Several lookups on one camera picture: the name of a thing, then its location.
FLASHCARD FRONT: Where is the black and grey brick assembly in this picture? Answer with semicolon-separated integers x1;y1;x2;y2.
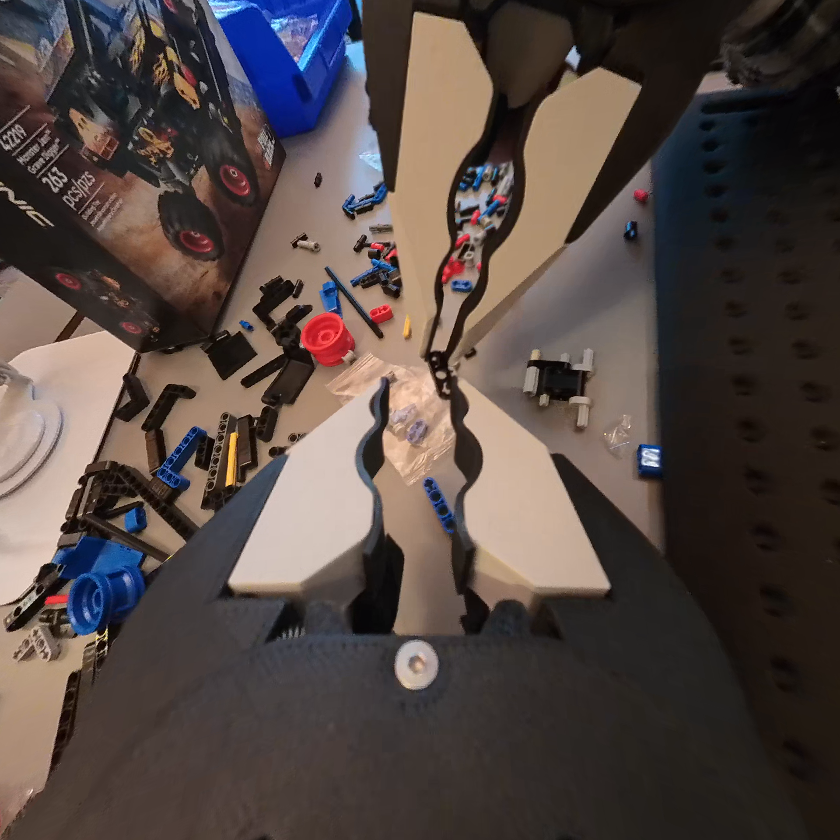
523;348;597;431

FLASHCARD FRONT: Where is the black long studless beam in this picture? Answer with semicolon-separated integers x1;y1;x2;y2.
49;633;118;778

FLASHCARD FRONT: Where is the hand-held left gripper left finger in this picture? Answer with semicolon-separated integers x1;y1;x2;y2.
228;376;406;635

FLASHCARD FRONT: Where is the black bracket piece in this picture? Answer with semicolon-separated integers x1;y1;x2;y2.
252;276;304;329

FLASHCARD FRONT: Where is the grey thin angled liftarm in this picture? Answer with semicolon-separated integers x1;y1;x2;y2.
13;623;64;662

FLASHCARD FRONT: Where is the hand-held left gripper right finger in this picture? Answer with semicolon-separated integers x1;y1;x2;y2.
448;382;614;634

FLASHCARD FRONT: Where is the dark grey thin liftarm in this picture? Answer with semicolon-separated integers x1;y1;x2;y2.
425;351;455;401

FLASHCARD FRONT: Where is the black angled beam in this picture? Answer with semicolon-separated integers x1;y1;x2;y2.
115;374;151;422

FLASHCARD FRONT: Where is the black long liftarm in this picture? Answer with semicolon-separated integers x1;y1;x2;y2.
3;563;67;632

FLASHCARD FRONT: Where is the black glossy curved panel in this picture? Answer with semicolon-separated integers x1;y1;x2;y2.
261;357;316;407

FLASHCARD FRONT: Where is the blue angled beam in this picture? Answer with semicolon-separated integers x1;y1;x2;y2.
157;427;208;490

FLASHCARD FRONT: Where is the red wheel rim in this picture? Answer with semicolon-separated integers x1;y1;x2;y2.
302;313;356;367

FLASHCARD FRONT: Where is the white booklet stand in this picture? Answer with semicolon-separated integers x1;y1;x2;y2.
0;331;140;608

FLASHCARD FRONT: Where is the grey desk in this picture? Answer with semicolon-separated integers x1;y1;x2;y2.
0;39;664;775

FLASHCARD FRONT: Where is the pile of small connector pieces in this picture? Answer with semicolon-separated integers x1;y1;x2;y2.
341;161;519;299

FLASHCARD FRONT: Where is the black connector block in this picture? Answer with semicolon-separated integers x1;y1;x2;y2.
272;305;314;347

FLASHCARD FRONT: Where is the black flat liftarm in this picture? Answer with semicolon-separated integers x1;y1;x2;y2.
239;354;287;389

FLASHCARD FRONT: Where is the blue wheel rim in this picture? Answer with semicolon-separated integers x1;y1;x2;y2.
67;564;145;636

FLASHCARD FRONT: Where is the blue fairing panel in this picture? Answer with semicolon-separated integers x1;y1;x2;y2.
52;535;145;581

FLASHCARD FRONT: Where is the black long axle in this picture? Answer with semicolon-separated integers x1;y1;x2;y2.
323;266;385;341

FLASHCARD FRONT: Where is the black square panel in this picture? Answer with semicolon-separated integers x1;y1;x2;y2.
206;330;259;381

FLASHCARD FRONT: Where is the printed toy truck set box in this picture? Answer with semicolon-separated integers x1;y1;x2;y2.
0;0;287;353

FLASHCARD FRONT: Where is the blue storage bin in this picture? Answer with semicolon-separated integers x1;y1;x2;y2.
217;0;349;139

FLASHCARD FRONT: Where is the blue short liftarm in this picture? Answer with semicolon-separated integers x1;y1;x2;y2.
423;478;455;534

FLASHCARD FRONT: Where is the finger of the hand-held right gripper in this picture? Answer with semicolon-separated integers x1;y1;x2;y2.
388;12;509;358
438;66;643;368

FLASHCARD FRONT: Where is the clear zip bag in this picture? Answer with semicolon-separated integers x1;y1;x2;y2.
326;354;461;487

